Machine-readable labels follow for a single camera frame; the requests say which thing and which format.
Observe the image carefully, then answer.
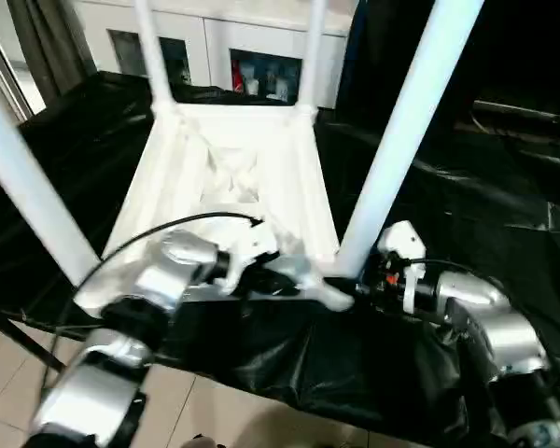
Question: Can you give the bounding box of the black metal stand leg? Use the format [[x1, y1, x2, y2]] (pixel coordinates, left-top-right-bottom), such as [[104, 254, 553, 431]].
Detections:
[[0, 311, 67, 373]]

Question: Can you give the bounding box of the white plastic table top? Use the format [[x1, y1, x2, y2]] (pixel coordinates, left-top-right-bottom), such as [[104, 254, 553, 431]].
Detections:
[[72, 102, 356, 324]]

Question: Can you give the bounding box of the grey metal rod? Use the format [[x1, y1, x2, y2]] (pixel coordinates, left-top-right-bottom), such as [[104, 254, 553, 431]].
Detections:
[[473, 99, 560, 126]]

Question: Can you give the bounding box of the grey curtain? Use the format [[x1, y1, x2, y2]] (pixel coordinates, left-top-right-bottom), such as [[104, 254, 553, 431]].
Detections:
[[8, 0, 100, 100]]

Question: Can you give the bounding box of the black case with gold label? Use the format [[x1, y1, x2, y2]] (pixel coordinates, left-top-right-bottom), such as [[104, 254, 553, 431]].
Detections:
[[340, 0, 478, 123]]

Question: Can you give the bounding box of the white cabinet with glass doors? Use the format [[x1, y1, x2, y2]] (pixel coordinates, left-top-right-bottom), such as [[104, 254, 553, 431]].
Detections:
[[74, 0, 352, 109]]

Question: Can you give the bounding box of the black mat cover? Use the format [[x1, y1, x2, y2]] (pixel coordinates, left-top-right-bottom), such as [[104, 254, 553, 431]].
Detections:
[[0, 69, 560, 448]]

